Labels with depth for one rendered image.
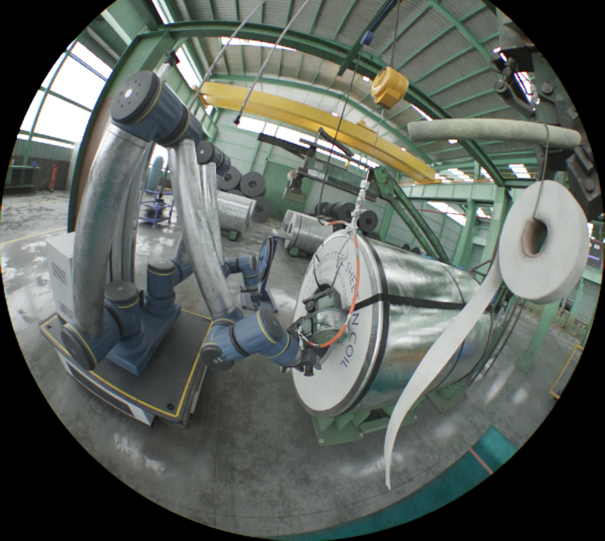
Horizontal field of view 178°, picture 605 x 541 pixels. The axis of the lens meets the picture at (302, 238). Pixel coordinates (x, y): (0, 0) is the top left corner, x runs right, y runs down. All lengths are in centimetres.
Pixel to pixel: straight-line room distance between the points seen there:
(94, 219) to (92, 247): 8
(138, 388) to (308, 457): 108
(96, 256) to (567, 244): 88
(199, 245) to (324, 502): 151
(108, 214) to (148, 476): 130
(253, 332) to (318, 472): 119
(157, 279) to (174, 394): 69
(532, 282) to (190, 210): 76
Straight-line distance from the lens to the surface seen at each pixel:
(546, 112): 52
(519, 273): 32
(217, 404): 159
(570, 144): 43
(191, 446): 145
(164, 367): 132
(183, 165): 66
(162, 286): 136
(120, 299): 100
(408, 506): 176
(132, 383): 127
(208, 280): 66
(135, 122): 53
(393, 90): 102
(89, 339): 89
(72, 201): 402
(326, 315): 82
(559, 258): 29
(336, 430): 168
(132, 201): 133
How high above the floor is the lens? 138
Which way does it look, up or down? 7 degrees down
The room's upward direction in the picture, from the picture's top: 17 degrees clockwise
